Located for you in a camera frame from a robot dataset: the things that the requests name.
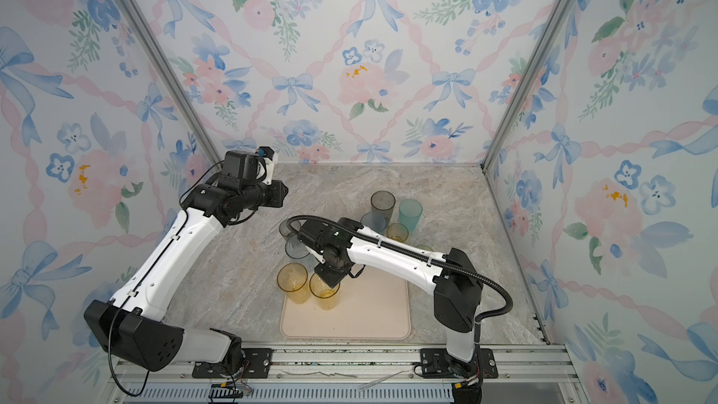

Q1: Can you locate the tall yellow plastic cup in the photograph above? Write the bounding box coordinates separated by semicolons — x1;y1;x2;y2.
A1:
310;273;340;310

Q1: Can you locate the tall orange plastic cup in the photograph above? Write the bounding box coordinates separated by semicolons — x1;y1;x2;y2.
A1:
276;263;310;305

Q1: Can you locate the light blue plastic cup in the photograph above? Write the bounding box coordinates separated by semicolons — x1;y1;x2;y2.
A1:
284;235;316;273

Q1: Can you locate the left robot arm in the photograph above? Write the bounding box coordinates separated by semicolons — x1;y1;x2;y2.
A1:
83;181;288;376

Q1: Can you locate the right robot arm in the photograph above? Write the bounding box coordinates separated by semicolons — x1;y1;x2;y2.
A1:
290;215;482;380

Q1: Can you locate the beige plastic tray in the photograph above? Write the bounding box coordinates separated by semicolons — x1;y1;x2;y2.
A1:
280;267;411;340

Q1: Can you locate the small grey plastic cup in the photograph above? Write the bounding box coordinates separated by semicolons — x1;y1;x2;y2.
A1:
279;219;295;239

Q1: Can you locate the blue ribbed plastic cup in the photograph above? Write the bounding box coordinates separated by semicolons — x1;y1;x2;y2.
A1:
360;211;387;235

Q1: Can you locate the small yellow plastic cup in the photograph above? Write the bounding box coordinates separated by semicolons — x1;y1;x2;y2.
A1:
385;223;409;242

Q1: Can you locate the tall grey plastic cup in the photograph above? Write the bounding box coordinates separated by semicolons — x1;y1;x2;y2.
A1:
370;190;396;224

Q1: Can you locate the teal plastic cup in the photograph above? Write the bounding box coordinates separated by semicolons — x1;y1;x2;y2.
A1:
398;198;424;233

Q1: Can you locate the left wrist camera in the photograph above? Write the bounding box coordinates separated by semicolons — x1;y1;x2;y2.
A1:
219;146;278;190

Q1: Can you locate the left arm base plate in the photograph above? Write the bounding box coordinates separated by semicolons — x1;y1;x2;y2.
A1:
192;348;274;381

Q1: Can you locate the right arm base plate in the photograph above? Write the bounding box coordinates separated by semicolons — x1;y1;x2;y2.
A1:
416;347;498;380

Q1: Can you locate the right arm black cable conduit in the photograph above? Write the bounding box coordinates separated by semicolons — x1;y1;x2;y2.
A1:
285;214;514;324

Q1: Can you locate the aluminium front rail frame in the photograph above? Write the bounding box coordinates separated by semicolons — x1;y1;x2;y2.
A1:
97;344;588;403

